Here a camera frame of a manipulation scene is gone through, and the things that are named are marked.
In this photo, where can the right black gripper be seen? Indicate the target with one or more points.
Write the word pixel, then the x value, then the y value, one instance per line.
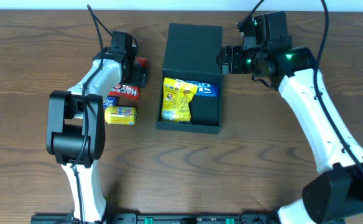
pixel 225 59

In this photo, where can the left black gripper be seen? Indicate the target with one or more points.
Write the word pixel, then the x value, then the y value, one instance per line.
pixel 141 78

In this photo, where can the dark green cardboard box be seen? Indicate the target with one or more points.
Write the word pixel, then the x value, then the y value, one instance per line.
pixel 190 54

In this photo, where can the blue Oreo cookie pack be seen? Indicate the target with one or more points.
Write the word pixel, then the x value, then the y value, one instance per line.
pixel 205 89

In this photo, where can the red Hacks candy bag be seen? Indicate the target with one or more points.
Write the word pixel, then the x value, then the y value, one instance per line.
pixel 128 87

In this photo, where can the yellow snack bag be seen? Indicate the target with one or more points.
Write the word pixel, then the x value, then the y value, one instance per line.
pixel 177 95

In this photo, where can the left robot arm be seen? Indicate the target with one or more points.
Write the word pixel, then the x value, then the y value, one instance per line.
pixel 76 128

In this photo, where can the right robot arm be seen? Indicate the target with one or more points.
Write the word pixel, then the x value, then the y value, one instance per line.
pixel 267 54

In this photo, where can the blue Eclipse mint tin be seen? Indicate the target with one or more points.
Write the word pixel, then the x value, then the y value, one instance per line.
pixel 110 101

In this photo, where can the yellow Mentos gum bottle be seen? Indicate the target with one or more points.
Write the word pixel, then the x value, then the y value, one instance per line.
pixel 120 115

